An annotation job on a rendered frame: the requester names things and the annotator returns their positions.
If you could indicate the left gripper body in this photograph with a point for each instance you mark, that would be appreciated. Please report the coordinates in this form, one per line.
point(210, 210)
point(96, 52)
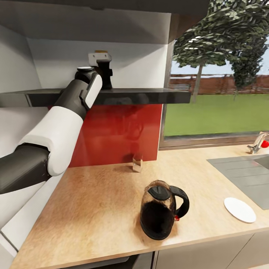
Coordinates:
point(104, 72)

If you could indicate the saucer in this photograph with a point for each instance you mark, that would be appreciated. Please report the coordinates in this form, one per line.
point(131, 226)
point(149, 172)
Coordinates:
point(240, 209)

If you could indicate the electric kettle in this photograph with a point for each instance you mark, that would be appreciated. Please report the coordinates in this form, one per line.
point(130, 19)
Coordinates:
point(158, 209)

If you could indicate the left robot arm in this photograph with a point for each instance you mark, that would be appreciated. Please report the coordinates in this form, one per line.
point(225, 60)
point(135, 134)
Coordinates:
point(46, 151)

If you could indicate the fixed window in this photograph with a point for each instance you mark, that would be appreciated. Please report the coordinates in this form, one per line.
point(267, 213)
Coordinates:
point(223, 60)

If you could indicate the drop in sink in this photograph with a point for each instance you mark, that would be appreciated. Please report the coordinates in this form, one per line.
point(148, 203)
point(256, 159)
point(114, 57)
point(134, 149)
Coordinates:
point(249, 173)

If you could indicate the bottle of coffee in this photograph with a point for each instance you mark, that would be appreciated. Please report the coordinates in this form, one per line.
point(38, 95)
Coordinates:
point(106, 84)

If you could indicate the water glass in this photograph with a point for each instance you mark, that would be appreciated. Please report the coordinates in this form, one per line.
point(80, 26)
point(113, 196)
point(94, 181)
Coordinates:
point(137, 162)

